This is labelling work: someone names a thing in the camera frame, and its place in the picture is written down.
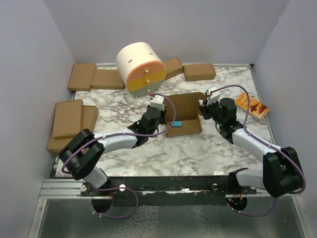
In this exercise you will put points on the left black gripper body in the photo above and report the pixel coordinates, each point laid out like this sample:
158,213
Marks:
162,120

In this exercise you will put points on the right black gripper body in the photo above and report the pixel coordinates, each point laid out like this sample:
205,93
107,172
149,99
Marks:
211,111

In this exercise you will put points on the small blue block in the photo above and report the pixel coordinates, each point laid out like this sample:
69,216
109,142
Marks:
176,124

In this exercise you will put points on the cardboard box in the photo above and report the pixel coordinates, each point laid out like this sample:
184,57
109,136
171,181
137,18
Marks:
198,72
187,112
108,79
68,119
81,77
90,115
173,68

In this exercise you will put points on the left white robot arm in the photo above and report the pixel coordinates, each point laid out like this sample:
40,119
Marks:
81,154

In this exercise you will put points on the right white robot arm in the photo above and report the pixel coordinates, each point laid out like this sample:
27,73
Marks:
281,172

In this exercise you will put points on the orange paperback book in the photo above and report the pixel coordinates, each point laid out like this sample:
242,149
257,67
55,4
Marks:
257,109

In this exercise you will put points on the round pastel drawer cabinet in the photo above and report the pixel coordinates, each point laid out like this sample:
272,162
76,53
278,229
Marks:
140,68

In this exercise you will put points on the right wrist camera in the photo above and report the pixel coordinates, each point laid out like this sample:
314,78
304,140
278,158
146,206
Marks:
212,95

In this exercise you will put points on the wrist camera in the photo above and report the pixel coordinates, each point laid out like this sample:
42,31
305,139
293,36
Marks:
157,101
212,95

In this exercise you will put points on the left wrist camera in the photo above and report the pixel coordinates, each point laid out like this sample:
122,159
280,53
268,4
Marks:
157,101

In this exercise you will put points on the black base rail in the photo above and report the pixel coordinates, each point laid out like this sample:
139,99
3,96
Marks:
168,191

